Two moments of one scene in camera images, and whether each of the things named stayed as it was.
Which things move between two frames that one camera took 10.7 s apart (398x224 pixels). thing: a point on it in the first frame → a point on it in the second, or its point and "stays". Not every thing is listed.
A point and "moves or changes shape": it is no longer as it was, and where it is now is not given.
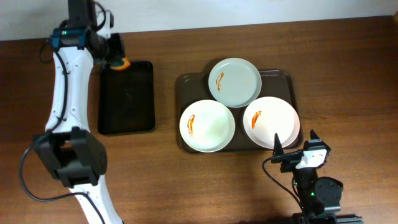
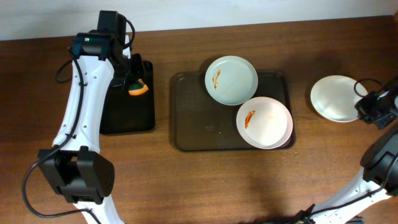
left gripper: x=115 y=50 → x=135 y=73
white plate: x=268 y=116 moves or changes shape
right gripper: x=292 y=157 → x=369 y=108
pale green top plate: x=234 y=82 stays
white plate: x=207 y=126 → x=334 y=98
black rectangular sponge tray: x=126 y=99 stays
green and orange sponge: x=122 y=64 moves or changes shape
